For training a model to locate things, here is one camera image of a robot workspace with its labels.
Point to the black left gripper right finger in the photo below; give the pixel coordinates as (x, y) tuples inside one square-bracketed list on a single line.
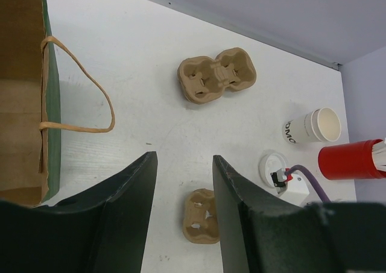
[(262, 233)]

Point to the brown cardboard cup carrier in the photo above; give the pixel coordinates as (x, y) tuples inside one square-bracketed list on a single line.
[(200, 224), (204, 79)]

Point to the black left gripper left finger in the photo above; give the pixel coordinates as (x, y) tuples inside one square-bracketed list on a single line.
[(102, 229)]

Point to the green paper bag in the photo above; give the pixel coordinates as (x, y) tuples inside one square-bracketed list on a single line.
[(31, 123)]

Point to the translucent plastic lid on table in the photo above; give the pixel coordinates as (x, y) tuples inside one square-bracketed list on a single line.
[(271, 162)]

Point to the red cup with straws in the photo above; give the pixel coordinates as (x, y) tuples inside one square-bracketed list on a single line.
[(351, 161)]

